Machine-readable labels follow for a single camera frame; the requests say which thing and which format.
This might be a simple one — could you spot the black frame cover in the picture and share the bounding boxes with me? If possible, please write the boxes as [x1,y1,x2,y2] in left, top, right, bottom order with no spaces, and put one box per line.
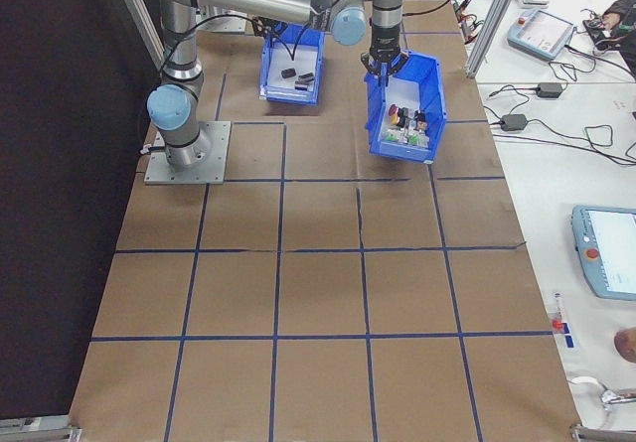
[0,0,165,421]

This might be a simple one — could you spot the grey teach pendant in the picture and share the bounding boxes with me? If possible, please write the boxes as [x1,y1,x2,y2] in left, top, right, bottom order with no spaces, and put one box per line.
[506,7,580,64]
[569,205,636,300]

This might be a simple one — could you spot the clear bag with red part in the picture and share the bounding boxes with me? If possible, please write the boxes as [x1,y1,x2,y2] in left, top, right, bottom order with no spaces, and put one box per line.
[549,290,570,337]

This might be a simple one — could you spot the aluminium profile bar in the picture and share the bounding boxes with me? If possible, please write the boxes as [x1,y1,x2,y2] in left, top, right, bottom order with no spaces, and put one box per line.
[465,0,526,79]
[107,0,165,74]

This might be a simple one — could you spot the brown round object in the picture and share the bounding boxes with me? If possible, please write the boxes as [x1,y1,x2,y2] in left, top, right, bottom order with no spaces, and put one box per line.
[614,327,636,364]

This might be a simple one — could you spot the metal clamp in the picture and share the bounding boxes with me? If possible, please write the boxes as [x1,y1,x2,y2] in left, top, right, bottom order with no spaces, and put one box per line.
[598,386,636,413]

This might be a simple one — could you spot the blue bin with capacitors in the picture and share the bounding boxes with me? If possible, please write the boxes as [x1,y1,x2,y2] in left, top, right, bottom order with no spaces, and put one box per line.
[258,23,327,106]

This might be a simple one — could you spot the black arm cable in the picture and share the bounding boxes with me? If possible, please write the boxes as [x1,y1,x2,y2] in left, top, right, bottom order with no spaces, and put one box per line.
[159,12,319,74]

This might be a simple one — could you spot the black electronics with wires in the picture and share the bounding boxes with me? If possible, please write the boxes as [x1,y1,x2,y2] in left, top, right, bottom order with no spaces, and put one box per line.
[580,0,636,56]

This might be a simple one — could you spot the white square base plate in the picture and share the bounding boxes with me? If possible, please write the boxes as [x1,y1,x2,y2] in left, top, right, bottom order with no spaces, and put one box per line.
[143,120,233,185]
[198,7,248,35]

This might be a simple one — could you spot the long black power cable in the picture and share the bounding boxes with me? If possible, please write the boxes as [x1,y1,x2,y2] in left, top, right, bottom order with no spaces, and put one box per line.
[525,116,636,166]

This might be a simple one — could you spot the red and black probe leads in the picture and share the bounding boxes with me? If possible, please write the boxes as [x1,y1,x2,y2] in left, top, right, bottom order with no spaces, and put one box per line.
[451,0,486,44]

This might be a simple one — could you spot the blue bin with push buttons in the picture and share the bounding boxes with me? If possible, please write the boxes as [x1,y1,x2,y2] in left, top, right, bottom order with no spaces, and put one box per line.
[363,48,448,165]

